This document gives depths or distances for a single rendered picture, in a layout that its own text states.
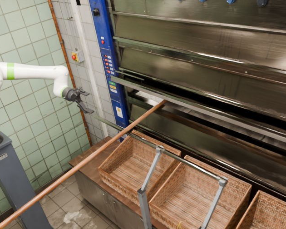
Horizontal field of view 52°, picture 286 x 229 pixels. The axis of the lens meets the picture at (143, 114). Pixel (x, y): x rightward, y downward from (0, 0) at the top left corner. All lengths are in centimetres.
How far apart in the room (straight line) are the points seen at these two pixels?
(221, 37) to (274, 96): 44
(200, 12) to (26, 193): 196
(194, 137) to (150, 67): 62
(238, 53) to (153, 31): 65
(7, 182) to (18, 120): 78
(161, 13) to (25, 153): 207
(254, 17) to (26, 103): 226
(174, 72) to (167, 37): 25
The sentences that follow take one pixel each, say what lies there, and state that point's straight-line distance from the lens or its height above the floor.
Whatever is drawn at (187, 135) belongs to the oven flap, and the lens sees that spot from 231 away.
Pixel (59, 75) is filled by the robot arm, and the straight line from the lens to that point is 218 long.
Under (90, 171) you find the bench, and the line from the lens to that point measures 282.
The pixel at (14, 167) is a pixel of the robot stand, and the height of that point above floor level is 97.
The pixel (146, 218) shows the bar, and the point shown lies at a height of 70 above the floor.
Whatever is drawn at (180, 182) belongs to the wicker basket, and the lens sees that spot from 247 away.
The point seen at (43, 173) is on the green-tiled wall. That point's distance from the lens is 355.
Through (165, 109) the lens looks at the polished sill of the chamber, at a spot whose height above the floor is 118.
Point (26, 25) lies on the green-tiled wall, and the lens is 299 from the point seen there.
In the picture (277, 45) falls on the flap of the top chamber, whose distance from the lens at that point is 165.
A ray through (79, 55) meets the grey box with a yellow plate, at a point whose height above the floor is 148.
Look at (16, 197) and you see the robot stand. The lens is 271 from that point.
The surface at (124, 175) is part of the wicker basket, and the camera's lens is 267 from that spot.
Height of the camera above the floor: 242
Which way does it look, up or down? 32 degrees down
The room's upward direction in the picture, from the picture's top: 9 degrees counter-clockwise
